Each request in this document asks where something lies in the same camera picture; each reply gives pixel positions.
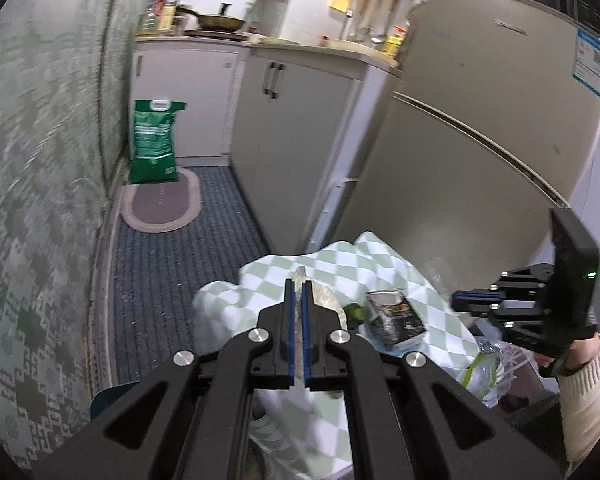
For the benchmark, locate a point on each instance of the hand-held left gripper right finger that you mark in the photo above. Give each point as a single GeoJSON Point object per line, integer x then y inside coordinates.
{"type": "Point", "coordinates": [308, 332]}

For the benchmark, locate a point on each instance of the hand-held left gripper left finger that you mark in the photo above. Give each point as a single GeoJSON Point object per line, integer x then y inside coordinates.
{"type": "Point", "coordinates": [292, 332]}

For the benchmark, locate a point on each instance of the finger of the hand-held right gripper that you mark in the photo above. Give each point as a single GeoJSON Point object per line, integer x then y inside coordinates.
{"type": "Point", "coordinates": [472, 296]}
{"type": "Point", "coordinates": [522, 332]}

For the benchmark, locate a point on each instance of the clear plastic wrapper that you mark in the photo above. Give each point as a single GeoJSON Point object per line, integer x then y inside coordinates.
{"type": "Point", "coordinates": [325, 297]}

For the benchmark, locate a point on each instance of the black snack packet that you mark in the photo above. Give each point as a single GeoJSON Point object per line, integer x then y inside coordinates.
{"type": "Point", "coordinates": [395, 317]}

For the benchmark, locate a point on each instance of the dark teal plastic bin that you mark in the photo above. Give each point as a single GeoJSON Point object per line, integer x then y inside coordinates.
{"type": "Point", "coordinates": [117, 397]}

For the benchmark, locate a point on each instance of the person's right forearm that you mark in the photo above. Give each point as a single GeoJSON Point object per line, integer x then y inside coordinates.
{"type": "Point", "coordinates": [592, 400]}

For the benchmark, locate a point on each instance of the clear plastic bag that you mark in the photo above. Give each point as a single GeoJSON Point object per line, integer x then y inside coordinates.
{"type": "Point", "coordinates": [490, 370]}

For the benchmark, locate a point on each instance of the dark green scrap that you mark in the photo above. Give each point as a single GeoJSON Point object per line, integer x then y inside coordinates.
{"type": "Point", "coordinates": [356, 316]}

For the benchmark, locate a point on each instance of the green checked tablecloth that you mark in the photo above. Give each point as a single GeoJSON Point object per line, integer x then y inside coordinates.
{"type": "Point", "coordinates": [380, 265]}

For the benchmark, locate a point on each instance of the beige refrigerator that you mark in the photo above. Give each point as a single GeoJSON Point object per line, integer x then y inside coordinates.
{"type": "Point", "coordinates": [480, 135]}

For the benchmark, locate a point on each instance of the oval grey floor mat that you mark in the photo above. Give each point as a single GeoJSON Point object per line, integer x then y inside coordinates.
{"type": "Point", "coordinates": [160, 202]}

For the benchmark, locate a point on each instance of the blue and white sticker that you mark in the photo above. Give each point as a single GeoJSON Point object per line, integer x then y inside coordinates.
{"type": "Point", "coordinates": [591, 62]}

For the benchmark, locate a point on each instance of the green rice bag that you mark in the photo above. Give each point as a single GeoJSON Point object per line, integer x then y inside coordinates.
{"type": "Point", "coordinates": [155, 145]}

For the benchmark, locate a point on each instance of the white panelled cabinet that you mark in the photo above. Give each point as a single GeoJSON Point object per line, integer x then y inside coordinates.
{"type": "Point", "coordinates": [190, 100]}

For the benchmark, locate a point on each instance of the yellow bottle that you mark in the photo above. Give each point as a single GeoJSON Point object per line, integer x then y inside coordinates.
{"type": "Point", "coordinates": [394, 44]}

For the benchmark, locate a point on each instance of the patterned frosted glass door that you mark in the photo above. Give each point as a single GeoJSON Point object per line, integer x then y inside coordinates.
{"type": "Point", "coordinates": [45, 185]}

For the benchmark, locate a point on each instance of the hanging metal ladles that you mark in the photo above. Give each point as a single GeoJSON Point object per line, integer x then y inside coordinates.
{"type": "Point", "coordinates": [375, 17]}

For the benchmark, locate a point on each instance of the metal frying pan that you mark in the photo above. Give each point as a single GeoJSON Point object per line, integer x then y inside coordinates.
{"type": "Point", "coordinates": [220, 21]}

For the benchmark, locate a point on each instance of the small yellow-label bottle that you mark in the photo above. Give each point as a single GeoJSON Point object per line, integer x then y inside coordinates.
{"type": "Point", "coordinates": [169, 15]}

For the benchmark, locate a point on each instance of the large clear oil bottle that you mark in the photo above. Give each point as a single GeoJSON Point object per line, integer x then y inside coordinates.
{"type": "Point", "coordinates": [150, 15]}

